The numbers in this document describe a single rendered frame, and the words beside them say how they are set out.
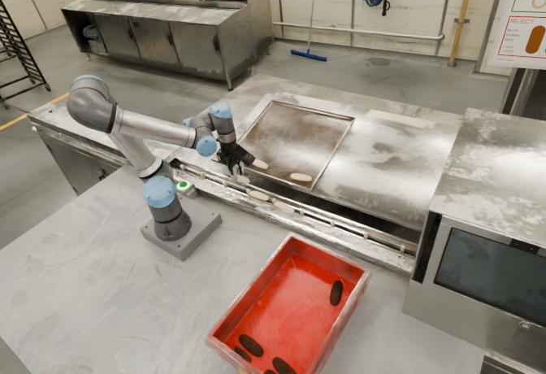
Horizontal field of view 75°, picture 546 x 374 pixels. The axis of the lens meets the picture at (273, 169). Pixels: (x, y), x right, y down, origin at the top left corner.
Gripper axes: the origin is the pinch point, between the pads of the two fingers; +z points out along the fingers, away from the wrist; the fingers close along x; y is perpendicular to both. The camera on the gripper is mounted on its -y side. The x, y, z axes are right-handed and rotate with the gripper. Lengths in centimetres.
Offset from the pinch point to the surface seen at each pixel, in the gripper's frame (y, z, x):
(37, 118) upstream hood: 157, 1, 7
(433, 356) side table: -92, 12, 32
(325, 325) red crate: -60, 12, 39
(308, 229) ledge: -38.5, 7.7, 8.2
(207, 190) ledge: 14.3, 7.5, 8.1
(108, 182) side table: 71, 12, 23
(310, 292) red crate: -51, 12, 30
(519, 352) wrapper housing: -111, 6, 23
